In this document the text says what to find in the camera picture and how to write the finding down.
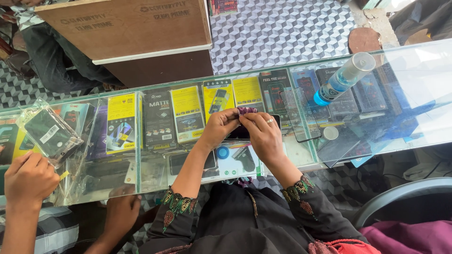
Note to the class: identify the person's right hand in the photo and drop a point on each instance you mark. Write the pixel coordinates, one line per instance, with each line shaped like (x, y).
(266, 139)

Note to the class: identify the person's left hand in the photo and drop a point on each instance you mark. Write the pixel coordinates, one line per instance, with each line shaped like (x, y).
(216, 128)

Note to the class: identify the black smartphone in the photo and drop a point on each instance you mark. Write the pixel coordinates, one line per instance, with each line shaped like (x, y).
(243, 133)

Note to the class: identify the purple cleaning cloth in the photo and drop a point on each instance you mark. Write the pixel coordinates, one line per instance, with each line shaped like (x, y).
(247, 110)

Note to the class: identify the white phone holder box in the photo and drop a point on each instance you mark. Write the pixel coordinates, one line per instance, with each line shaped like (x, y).
(236, 165)

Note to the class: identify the black-edged tempered glass protector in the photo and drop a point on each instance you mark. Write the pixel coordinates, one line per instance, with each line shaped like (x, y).
(300, 116)

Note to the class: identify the black phone in display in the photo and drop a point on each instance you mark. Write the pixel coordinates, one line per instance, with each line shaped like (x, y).
(187, 163)

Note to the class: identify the row of screen protector packets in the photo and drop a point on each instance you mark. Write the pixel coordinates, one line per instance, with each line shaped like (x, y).
(159, 118)

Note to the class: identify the white round bottle cap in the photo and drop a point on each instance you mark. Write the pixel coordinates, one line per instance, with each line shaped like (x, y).
(330, 133)

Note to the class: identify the dark glass sheet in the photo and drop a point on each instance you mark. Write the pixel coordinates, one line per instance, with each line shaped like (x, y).
(339, 152)

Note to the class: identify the person's black embroidered garment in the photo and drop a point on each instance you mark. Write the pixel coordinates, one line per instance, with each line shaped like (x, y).
(240, 218)

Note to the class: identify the clear blue spray bottle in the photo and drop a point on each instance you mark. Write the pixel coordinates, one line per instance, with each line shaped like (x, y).
(340, 79)

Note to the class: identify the stack of red packets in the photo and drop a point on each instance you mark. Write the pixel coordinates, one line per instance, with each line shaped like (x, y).
(223, 6)

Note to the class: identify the brown plywood cabinet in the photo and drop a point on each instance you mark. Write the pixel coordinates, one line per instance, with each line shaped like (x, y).
(134, 31)

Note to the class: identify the red woven bag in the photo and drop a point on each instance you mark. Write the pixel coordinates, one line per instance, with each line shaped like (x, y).
(339, 247)

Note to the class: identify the clear plastic wrapper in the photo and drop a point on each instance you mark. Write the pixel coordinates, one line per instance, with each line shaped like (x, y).
(84, 176)

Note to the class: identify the grey chair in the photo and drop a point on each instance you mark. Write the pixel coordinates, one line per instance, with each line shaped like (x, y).
(399, 197)

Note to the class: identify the glass display counter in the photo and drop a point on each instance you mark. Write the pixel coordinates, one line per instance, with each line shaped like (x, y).
(406, 88)

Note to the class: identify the small yellow tag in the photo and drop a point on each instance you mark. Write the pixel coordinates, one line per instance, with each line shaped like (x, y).
(64, 174)

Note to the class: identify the black phone case in plastic bag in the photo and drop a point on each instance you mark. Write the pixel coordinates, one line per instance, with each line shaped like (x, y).
(49, 134)

